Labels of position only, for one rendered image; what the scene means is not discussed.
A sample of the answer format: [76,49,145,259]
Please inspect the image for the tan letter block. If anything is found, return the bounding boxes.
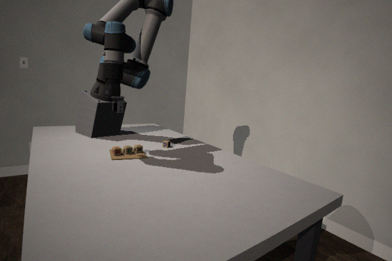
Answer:
[163,140,171,147]
[123,146,133,154]
[134,144,143,153]
[112,146,121,156]

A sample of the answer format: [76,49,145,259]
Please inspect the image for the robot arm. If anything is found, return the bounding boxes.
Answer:
[83,0,173,102]

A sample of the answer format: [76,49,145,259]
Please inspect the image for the tan flat mat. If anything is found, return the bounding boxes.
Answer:
[110,149,147,160]

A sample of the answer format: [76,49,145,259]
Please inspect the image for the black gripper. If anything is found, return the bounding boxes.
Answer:
[102,50,138,113]

